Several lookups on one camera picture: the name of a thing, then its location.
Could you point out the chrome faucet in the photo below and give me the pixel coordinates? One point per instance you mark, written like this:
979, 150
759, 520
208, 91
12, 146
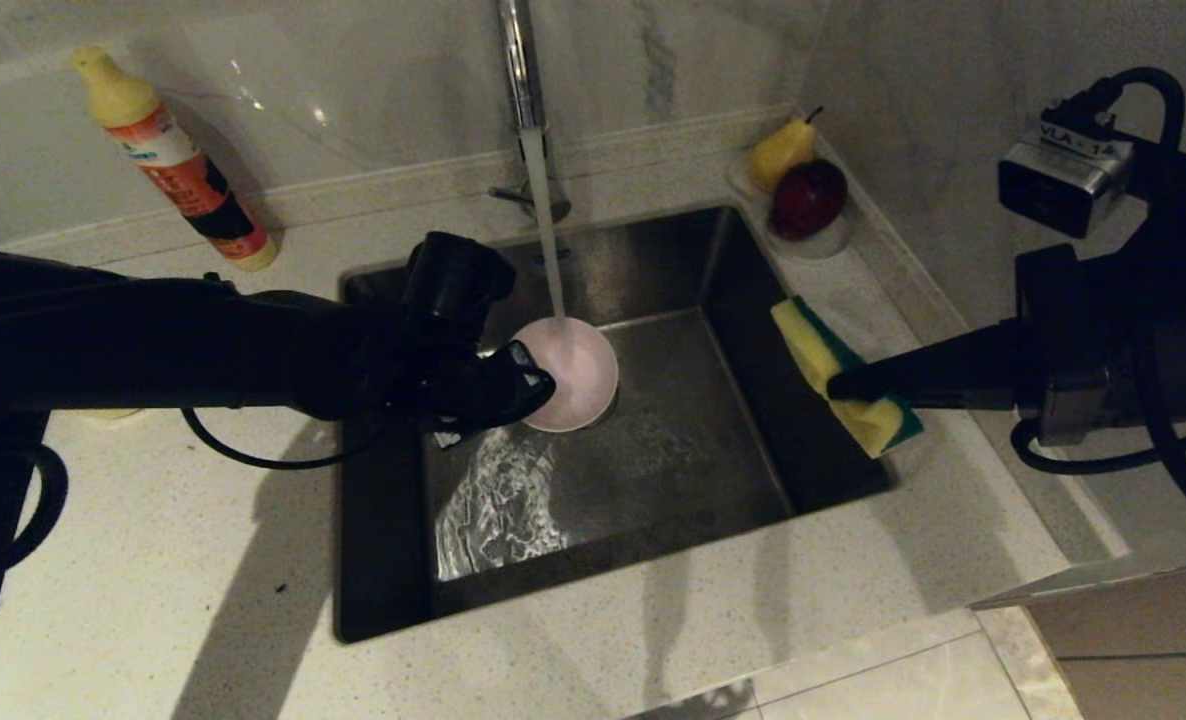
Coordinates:
519, 70

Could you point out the yellow pear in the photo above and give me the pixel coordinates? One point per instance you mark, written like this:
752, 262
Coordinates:
779, 155

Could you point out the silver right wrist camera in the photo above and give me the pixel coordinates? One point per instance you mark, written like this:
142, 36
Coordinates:
1063, 180

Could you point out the beige wooden cabinet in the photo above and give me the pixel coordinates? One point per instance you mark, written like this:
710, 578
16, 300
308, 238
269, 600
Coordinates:
1143, 640

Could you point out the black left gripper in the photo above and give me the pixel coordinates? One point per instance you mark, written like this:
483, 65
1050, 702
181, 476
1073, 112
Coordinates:
463, 385

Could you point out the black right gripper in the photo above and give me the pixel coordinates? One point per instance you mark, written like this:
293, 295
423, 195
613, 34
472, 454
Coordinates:
1113, 340

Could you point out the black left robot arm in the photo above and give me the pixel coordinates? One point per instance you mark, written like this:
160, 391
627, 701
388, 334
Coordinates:
153, 340

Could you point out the dark red apple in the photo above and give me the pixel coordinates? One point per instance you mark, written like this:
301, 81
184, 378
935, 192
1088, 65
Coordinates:
808, 200

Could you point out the small white dish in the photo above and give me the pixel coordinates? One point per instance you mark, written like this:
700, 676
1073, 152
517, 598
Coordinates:
821, 250

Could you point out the pink plastic bowl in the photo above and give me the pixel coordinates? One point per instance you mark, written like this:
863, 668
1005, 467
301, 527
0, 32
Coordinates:
578, 375

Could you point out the running water stream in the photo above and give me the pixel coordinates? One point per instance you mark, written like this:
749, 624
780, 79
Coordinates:
548, 230

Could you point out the orange dish soap bottle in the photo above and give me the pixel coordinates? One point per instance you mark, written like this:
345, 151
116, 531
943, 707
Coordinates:
188, 170

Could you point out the stainless steel sink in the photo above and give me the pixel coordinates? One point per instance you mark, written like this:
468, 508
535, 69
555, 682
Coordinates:
713, 450

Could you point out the green and yellow sponge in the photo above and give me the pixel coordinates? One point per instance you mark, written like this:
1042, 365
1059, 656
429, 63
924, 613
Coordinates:
813, 345

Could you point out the yellow plastic bowl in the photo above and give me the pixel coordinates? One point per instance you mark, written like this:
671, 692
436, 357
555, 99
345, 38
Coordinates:
108, 413

